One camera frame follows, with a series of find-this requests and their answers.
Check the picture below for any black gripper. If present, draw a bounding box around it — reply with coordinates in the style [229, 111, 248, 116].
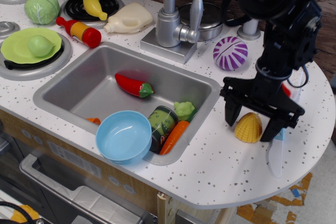
[220, 69, 305, 142]

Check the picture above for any yellow toy corn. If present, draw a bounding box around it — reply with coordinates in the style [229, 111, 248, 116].
[235, 112, 263, 143]

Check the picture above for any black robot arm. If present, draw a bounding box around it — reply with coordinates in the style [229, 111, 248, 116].
[220, 0, 322, 142]

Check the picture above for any light blue plastic bowl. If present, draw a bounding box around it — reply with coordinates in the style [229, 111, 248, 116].
[96, 111, 152, 165]

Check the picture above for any red white toy cheese wedge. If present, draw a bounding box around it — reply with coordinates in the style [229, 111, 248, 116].
[282, 68, 304, 102]

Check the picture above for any purple white toy onion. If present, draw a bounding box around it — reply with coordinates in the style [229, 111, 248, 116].
[213, 36, 248, 71]

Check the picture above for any light green toy broccoli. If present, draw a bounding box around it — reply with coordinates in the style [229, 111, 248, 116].
[173, 101, 195, 121]

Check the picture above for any orange toy carrot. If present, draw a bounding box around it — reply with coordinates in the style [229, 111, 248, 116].
[159, 121, 190, 155]

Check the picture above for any grey vertical support pole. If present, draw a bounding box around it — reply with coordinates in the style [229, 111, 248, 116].
[237, 19, 261, 41]

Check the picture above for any green toy food can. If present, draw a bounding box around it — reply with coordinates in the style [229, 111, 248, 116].
[148, 105, 179, 154]

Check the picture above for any silver toy cooking pot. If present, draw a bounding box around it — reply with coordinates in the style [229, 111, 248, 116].
[178, 3, 230, 41]

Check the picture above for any silver toy faucet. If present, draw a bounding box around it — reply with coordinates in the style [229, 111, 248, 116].
[140, 0, 204, 64]

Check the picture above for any red toy chili pepper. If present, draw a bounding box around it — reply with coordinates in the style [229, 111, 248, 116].
[114, 73, 155, 98]

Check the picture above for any cream toy milk jug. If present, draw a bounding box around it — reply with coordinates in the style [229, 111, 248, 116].
[103, 3, 153, 33]

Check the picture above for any small orange toy piece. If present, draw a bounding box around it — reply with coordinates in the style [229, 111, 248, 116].
[86, 118, 101, 125]

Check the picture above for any silver toy sink basin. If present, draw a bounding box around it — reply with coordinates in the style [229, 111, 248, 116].
[33, 42, 221, 165]

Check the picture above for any red toy ketchup bottle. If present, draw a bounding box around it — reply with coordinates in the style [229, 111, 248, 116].
[56, 17, 102, 48]

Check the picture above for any yellow toy banana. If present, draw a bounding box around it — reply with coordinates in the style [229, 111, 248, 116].
[83, 0, 108, 21]

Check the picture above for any front left stove burner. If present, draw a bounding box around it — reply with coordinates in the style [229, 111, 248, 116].
[1, 33, 72, 81]

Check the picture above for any back right stove burner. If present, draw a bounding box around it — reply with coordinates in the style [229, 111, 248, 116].
[60, 0, 124, 29]

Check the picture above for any pale green toy fruit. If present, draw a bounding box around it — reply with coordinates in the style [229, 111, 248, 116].
[27, 35, 54, 57]

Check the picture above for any light green plastic plate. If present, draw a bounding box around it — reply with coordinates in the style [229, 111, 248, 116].
[1, 28, 62, 64]

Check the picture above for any green toy cabbage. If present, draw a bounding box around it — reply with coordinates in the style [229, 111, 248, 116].
[24, 0, 60, 25]

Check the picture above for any yellow object bottom left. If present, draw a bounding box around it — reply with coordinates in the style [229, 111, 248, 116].
[10, 205, 40, 223]

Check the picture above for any grey stove knob left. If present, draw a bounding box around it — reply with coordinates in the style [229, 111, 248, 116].
[0, 21, 20, 39]

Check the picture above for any toy knife blue handle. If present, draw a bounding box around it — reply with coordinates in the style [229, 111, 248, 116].
[267, 128, 285, 178]

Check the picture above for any black cable bottom left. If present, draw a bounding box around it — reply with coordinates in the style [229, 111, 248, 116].
[0, 200, 35, 224]

